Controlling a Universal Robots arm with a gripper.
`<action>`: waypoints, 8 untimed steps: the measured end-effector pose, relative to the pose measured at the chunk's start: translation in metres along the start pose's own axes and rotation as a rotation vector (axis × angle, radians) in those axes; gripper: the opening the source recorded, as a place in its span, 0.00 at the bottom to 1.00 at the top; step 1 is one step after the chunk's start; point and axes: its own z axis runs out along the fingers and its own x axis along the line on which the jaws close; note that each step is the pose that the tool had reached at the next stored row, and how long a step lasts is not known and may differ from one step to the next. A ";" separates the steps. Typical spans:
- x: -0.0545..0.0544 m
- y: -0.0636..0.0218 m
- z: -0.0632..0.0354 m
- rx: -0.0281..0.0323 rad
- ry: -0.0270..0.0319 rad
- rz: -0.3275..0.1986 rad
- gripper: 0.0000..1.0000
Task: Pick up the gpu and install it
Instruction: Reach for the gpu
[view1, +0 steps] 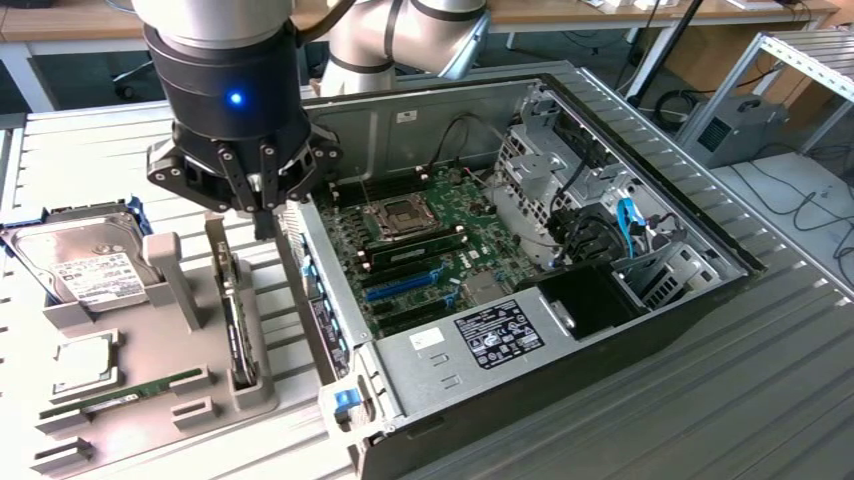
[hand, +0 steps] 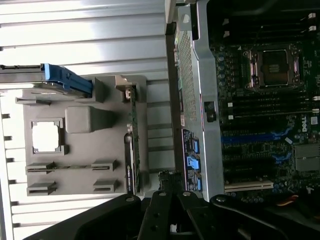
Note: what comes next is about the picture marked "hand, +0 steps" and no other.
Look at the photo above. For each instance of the open black PC case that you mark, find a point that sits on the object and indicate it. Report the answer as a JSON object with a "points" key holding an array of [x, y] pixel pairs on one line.
{"points": [[200, 75]]}

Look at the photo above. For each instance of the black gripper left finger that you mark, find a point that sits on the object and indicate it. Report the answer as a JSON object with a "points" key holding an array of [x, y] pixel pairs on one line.
{"points": [[100, 220]]}

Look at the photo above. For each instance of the white expansion slot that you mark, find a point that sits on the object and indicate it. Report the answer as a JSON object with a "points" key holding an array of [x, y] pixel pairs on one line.
{"points": [[250, 187]]}

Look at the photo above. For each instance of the chipset heat sink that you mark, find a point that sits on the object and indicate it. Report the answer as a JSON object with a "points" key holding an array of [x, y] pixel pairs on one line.
{"points": [[307, 157]]}

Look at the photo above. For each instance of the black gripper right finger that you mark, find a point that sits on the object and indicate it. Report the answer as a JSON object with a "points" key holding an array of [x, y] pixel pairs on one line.
{"points": [[237, 220]]}

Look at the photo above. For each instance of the grey parts rack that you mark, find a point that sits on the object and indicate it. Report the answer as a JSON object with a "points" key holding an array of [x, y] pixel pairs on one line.
{"points": [[100, 150]]}

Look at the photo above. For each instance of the silver hard disk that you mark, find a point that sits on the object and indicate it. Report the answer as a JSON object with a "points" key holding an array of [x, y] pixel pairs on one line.
{"points": [[20, 75]]}

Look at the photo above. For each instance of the CPU socket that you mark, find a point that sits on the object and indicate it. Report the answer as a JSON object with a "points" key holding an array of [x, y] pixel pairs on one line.
{"points": [[272, 67]]}

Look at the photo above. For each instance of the blue expansion slot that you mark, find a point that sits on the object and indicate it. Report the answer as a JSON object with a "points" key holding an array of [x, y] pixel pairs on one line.
{"points": [[250, 138]]}

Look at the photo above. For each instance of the green motherboard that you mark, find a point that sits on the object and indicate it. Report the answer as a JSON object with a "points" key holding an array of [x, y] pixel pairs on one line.
{"points": [[262, 155]]}

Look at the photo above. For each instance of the silver CPU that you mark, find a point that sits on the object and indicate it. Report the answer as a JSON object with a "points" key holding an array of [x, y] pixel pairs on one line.
{"points": [[46, 137]]}

